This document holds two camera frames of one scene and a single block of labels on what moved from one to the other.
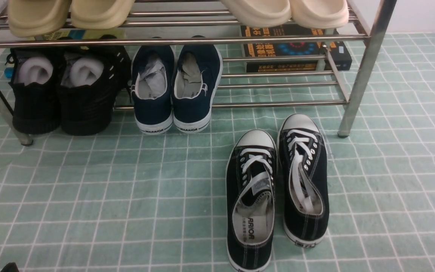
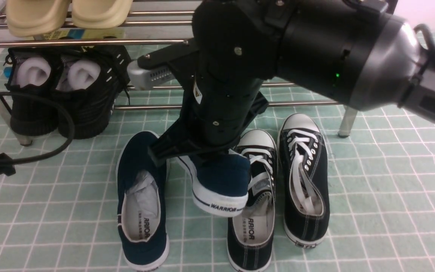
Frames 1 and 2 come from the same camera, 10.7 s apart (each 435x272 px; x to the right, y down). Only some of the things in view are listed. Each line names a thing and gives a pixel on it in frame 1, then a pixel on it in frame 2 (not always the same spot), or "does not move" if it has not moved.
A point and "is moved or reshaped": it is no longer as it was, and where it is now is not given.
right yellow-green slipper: (101, 14) does not move
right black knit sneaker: (89, 78) does not move
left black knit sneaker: (36, 74) does not move
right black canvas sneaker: (304, 180) does not move
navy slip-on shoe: (153, 73) -> (142, 188)
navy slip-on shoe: (197, 74) is moved or reshaped
